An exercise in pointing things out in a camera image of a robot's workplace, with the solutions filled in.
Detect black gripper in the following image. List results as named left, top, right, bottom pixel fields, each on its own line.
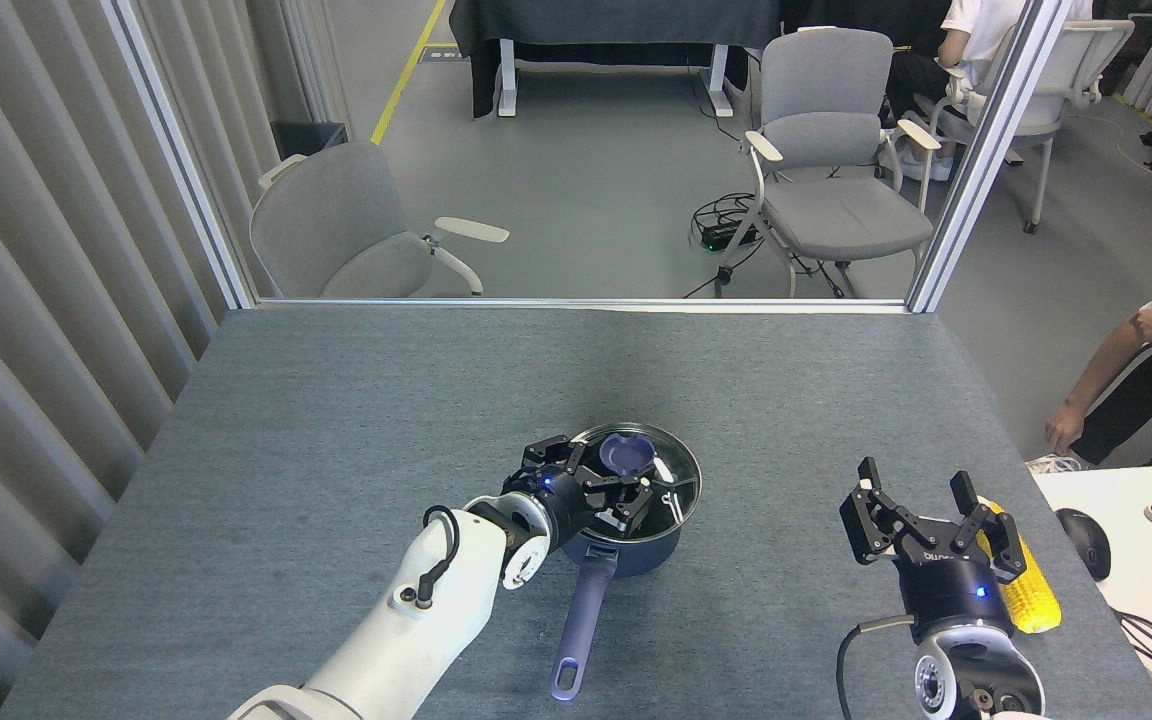
left=501, top=433, right=657, bottom=556
left=839, top=457, right=1027, bottom=643

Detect glass lid with blue knob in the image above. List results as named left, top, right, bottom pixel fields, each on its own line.
left=566, top=423, right=702, bottom=541

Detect yellow corn cob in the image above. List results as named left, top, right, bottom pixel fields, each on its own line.
left=981, top=498, right=1062, bottom=635

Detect person's right hand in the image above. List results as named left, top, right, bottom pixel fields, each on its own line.
left=1044, top=398, right=1089, bottom=456

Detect black computer mouse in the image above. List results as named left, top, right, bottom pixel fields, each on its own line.
left=1056, top=508, right=1112, bottom=582

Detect white table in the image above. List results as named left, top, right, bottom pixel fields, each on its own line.
left=1033, top=462, right=1152, bottom=720

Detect black power strip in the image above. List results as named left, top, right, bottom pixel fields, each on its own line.
left=698, top=222, right=762, bottom=251

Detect grey chair with white armrests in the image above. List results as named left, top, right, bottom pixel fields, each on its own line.
left=249, top=140, right=511, bottom=299
left=714, top=28, right=942, bottom=299

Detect desk with black cloth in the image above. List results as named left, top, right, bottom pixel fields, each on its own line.
left=449, top=0, right=782, bottom=119

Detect white-framed mesh office chair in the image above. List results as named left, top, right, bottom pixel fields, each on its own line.
left=911, top=18, right=1135, bottom=235

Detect seated person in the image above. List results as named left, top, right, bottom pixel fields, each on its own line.
left=881, top=0, right=1097, bottom=183

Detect blue pot with long handle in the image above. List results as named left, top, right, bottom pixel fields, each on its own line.
left=548, top=435, right=699, bottom=703

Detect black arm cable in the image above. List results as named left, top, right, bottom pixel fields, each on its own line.
left=420, top=505, right=463, bottom=606
left=836, top=617, right=917, bottom=720

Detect silver aluminium rail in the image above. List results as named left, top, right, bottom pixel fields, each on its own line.
left=254, top=297, right=912, bottom=314

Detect black floor cables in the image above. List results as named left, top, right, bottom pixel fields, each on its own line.
left=684, top=193, right=847, bottom=299

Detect silver aluminium post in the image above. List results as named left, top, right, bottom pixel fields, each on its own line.
left=101, top=0, right=259, bottom=309
left=906, top=0, right=1075, bottom=314

